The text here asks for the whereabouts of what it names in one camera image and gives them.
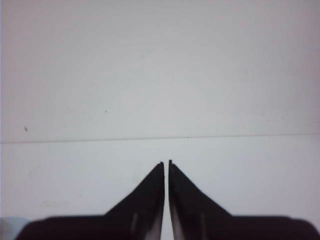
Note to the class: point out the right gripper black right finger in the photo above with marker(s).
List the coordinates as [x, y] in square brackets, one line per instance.
[195, 216]

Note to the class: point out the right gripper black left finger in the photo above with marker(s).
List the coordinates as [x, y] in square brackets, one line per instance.
[137, 217]

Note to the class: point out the light blue round plate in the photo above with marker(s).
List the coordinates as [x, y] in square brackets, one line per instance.
[11, 226]

